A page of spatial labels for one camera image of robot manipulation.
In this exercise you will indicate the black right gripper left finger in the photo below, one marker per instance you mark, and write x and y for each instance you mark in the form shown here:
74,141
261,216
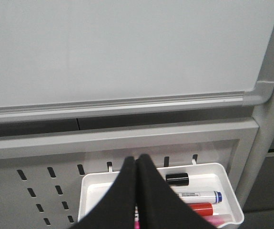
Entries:
116,210

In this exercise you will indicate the white whiteboard with aluminium frame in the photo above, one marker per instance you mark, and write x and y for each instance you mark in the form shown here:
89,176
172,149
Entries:
78,58

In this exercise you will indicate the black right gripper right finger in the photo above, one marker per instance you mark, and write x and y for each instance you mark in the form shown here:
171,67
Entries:
158,205

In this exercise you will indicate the pink capped whiteboard marker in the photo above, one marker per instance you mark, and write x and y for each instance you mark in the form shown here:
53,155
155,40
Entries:
216,220

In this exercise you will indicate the blue capped whiteboard marker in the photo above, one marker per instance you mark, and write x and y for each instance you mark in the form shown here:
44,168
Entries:
213,197

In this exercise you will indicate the white upper plastic tray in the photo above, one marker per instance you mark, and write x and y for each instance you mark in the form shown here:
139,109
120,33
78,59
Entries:
202,177

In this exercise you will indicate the red capped whiteboard marker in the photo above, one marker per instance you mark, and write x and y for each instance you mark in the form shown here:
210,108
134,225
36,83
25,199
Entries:
203,209

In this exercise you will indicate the black marker cap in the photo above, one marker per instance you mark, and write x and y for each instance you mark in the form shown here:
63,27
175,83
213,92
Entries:
177,179

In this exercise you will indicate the grey perforated stand panel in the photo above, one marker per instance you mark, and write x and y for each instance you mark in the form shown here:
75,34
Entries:
42,164

